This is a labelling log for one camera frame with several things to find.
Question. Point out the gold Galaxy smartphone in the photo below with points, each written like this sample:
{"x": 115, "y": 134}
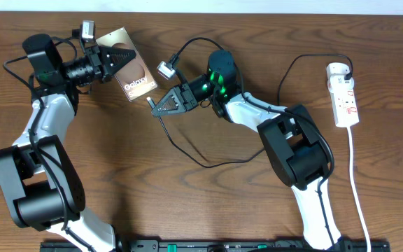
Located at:
{"x": 135, "y": 77}

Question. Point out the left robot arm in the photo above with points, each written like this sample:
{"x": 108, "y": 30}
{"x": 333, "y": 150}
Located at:
{"x": 39, "y": 183}

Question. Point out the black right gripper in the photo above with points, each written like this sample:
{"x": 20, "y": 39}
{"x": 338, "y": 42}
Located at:
{"x": 183, "y": 98}

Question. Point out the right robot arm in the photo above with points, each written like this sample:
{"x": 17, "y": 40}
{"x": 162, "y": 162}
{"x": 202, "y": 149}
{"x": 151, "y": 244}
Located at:
{"x": 297, "y": 151}

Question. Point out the white plug adapter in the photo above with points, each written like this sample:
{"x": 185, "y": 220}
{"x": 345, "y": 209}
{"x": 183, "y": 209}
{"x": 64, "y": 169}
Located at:
{"x": 338, "y": 68}

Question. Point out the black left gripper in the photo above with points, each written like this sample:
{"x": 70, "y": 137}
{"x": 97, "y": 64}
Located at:
{"x": 97, "y": 62}

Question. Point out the white power strip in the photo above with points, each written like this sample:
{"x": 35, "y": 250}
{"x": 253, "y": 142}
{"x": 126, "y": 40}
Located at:
{"x": 344, "y": 105}

